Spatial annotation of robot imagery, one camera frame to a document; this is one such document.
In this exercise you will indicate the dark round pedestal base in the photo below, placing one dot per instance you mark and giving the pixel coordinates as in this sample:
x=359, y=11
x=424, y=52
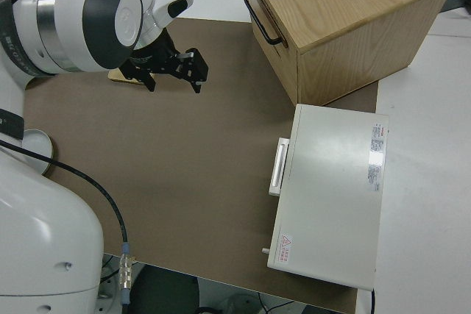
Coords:
x=165, y=295

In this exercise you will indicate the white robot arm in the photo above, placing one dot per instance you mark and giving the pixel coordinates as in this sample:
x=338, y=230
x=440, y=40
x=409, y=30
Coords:
x=55, y=218

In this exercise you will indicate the white toaster oven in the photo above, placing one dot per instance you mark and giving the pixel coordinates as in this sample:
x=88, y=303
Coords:
x=331, y=200

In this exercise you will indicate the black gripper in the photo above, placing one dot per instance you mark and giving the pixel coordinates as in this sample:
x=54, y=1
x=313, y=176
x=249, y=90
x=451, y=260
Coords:
x=158, y=56

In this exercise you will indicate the gray plate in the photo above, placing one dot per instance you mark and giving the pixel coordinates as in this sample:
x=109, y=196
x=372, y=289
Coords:
x=38, y=145

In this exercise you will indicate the wooden mug tree stand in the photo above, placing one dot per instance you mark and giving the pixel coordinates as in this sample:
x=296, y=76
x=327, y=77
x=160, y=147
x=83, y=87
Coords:
x=117, y=75

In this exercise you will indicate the brown table mat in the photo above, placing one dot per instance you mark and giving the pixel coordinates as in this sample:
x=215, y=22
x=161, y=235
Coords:
x=184, y=163

